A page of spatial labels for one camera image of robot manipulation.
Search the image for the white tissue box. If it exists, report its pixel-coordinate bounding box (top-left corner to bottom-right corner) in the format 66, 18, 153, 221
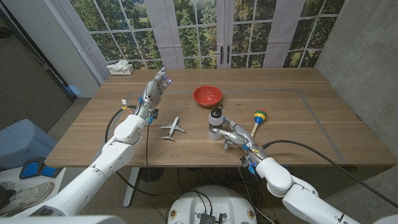
106, 60, 135, 76

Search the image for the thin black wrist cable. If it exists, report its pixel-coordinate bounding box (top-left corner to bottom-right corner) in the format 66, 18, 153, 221
144, 123, 150, 169

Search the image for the white table leg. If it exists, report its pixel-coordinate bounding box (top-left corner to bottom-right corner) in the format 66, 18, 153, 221
123, 167, 141, 208

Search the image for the colourful wooden maraca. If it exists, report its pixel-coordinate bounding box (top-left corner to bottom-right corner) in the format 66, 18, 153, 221
250, 108, 268, 139

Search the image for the red bowl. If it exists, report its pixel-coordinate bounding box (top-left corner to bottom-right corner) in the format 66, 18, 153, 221
192, 85, 224, 108

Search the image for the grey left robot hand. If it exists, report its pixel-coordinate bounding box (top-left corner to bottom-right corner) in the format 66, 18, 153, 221
135, 67, 172, 122

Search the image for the blue black foot pedal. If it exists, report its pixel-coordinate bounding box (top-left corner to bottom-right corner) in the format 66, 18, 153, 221
19, 157, 63, 180

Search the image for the blue upholstered seat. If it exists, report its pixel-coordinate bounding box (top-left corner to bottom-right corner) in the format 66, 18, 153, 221
0, 118, 58, 170

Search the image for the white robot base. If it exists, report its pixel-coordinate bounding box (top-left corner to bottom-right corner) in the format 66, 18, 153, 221
167, 185, 257, 224

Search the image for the printed window backdrop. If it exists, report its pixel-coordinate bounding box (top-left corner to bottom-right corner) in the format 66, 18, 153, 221
68, 0, 346, 70

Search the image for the white oil cruet bottle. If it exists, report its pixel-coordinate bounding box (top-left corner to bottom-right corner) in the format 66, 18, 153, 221
208, 105, 224, 141

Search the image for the grey sneaker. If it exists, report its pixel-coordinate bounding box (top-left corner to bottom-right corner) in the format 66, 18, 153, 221
0, 181, 55, 216

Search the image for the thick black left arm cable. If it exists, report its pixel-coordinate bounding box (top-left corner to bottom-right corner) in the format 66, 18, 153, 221
104, 105, 178, 198

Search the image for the white toy airplane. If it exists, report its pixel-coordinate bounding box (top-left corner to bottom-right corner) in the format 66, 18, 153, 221
159, 116, 185, 141

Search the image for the black floor fan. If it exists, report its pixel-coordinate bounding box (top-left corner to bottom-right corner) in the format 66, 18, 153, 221
139, 167, 165, 183

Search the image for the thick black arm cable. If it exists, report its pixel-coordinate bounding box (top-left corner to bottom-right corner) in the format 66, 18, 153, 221
261, 139, 398, 208
104, 105, 178, 198

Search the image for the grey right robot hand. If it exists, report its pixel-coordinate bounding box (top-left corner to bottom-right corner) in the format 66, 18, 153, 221
210, 116, 268, 167

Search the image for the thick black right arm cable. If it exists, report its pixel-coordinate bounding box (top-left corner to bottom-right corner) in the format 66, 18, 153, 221
261, 139, 398, 208

